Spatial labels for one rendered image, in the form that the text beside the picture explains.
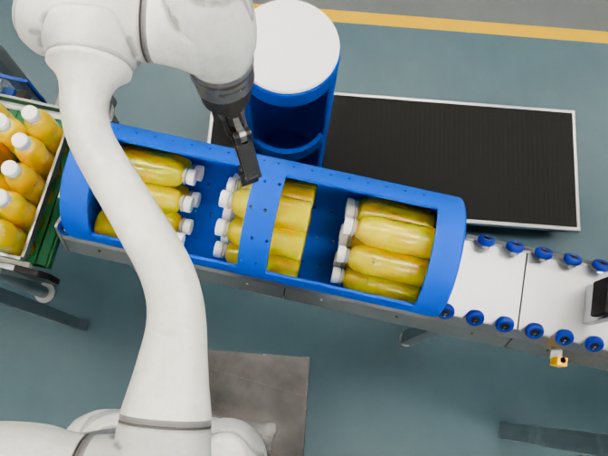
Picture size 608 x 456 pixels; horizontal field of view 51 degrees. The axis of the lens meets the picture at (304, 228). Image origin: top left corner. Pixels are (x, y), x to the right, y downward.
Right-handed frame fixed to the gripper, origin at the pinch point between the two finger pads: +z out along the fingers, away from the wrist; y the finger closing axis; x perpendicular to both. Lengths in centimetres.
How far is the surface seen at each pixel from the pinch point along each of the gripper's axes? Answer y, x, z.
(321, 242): 5, 17, 56
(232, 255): 4.1, -5.7, 43.4
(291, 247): 9.4, 6.8, 37.4
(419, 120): -49, 88, 130
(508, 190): -8, 108, 133
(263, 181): -4.2, 5.9, 28.4
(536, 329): 46, 57, 56
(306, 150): -34, 30, 87
